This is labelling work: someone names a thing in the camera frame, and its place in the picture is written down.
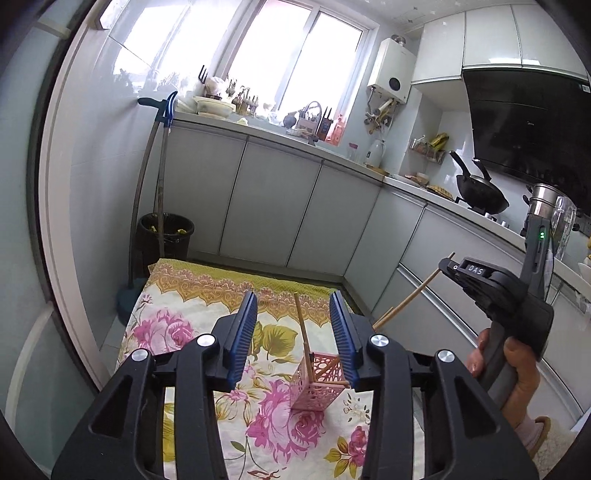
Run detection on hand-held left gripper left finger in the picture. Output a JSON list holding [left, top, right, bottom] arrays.
[[51, 290, 259, 480]]

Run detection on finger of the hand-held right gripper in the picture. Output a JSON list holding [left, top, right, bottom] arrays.
[[438, 258, 468, 283]]

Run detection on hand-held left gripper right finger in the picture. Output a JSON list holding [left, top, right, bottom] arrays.
[[329, 290, 541, 480]]

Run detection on pink perforated utensil holder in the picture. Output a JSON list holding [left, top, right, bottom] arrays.
[[290, 351, 352, 411]]

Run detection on person's right forearm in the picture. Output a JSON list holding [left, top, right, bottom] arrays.
[[501, 401, 583, 480]]

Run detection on person's right hand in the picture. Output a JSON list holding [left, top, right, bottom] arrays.
[[466, 328, 542, 418]]

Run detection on gas stove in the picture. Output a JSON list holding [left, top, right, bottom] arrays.
[[455, 196, 509, 228]]

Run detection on brown food plate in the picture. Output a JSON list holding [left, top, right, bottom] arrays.
[[404, 172, 458, 199]]

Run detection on black wok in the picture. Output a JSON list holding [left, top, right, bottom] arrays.
[[450, 151, 510, 214]]

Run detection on black trash bin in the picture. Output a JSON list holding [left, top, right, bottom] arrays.
[[139, 212, 195, 273]]

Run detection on steel steamer pot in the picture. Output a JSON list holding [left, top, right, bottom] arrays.
[[524, 183, 561, 236]]

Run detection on floral tablecloth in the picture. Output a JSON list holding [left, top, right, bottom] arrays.
[[115, 258, 426, 480]]

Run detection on teal mop base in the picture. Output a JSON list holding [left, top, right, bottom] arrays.
[[115, 285, 140, 325]]

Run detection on grey lower kitchen cabinets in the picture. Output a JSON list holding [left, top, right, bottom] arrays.
[[159, 122, 591, 411]]

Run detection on white thermos jug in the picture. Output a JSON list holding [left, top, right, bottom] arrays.
[[367, 139, 387, 169]]

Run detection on black range hood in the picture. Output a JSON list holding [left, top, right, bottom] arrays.
[[462, 67, 591, 204]]

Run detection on water heater pipes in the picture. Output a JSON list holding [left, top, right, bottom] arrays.
[[365, 95, 398, 134]]

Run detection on dark curved pole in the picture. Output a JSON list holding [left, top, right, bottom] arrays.
[[128, 98, 163, 296]]

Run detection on white water heater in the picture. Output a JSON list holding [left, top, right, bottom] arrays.
[[367, 37, 416, 103]]

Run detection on cream stacked bowls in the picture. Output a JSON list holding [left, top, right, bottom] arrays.
[[193, 96, 236, 120]]

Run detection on white upper kitchen cabinets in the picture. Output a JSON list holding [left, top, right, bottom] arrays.
[[411, 4, 578, 86]]

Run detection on group of small figurines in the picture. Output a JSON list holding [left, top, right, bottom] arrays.
[[226, 78, 259, 116]]

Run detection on glass sliding door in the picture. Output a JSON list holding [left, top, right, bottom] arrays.
[[0, 0, 112, 444]]

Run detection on kitchen window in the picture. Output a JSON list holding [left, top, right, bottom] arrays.
[[217, 0, 377, 121]]

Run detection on wall spice rack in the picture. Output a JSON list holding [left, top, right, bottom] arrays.
[[410, 137, 446, 163]]

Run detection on basket with handle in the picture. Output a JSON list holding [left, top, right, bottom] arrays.
[[298, 102, 322, 134]]

